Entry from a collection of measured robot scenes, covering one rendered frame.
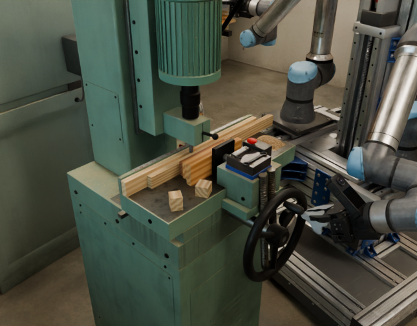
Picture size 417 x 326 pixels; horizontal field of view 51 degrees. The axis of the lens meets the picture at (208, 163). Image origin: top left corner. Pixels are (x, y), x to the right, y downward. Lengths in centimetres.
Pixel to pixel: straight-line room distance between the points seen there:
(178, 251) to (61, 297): 114
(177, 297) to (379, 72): 106
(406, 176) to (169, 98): 70
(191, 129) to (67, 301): 125
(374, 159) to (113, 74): 77
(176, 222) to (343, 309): 96
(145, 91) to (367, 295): 127
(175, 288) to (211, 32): 74
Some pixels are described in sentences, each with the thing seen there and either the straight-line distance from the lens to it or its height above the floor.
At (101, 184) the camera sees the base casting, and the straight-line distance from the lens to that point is 153.
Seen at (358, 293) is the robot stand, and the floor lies 21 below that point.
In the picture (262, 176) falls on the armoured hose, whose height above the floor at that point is 97.
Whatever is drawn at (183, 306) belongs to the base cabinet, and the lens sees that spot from 141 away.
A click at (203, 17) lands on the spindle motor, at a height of 138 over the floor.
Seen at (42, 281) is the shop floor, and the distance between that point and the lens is 240.
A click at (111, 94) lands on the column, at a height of 111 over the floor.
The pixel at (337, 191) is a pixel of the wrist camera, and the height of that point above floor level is 103.
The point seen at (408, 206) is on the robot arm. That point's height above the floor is 107.
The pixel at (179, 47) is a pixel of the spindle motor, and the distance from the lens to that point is 116.
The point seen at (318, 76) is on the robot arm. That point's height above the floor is 100.
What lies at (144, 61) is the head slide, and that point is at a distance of 129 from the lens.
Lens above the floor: 162
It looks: 31 degrees down
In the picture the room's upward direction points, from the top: straight up
